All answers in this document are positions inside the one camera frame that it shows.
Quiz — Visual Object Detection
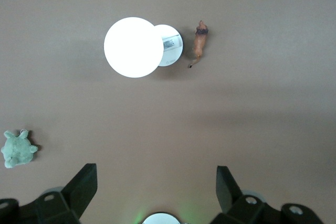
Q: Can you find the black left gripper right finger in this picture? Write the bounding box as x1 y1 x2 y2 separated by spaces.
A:
209 165 323 224

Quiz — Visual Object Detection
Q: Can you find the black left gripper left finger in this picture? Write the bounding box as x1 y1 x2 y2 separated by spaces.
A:
0 163 98 224

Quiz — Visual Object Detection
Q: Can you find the brown lion statue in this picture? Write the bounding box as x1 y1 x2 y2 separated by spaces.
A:
187 20 210 69

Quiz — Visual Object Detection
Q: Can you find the green plush turtle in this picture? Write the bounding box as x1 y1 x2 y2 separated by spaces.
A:
1 129 39 169

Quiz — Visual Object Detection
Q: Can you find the white round desk lamp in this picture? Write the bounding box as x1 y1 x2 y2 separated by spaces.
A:
103 16 184 79

